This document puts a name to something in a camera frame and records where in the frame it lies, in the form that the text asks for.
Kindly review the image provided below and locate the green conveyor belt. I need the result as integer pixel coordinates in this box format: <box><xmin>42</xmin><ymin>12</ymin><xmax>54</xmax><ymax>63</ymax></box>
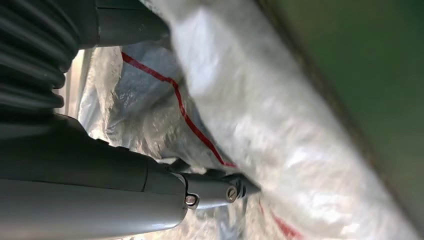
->
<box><xmin>256</xmin><ymin>0</ymin><xmax>424</xmax><ymax>234</ymax></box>

